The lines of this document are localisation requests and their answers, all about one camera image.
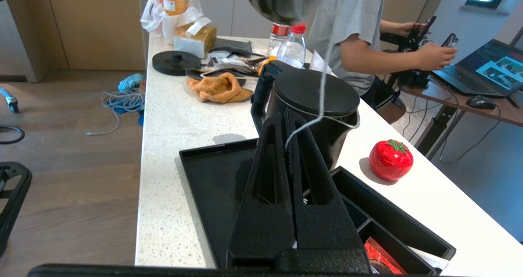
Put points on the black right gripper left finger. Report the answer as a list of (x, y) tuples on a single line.
[(261, 228)]

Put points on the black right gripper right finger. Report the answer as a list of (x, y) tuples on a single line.
[(327, 224)]

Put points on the black electric kettle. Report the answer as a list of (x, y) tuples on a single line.
[(314, 93)]

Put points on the clear water bottle red cap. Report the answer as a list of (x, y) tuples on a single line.
[(278, 36)]

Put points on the black compartment organizer box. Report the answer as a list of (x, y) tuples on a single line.
[(388, 215)]

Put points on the red instant coffee sachet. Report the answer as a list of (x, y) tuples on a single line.
[(380, 256)]

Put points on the black rectangular serving tray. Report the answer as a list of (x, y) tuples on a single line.
[(212, 187)]

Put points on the red strawberry shaped ornament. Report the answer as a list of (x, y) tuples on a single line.
[(390, 160)]

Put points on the orange oval toy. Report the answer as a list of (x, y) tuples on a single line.
[(265, 62)]

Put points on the clear water bottle red label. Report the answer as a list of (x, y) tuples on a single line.
[(292, 48)]

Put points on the black round kettle base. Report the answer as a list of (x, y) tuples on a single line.
[(175, 62)]

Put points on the black computer mouse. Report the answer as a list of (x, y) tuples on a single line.
[(481, 102)]

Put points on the brown cardboard box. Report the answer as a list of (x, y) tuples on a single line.
[(196, 40)]

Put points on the man in grey shirt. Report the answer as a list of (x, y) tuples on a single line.
[(351, 23)]

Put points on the brown wooden desk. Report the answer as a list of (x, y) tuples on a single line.
[(510, 113)]

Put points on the black open laptop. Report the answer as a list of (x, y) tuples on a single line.
[(490, 68)]

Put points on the white plastic bag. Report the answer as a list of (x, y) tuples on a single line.
[(155, 19)]

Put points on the wooden cabinet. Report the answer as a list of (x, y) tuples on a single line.
[(94, 23)]

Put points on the black base frame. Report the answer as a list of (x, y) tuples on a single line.
[(16, 187)]

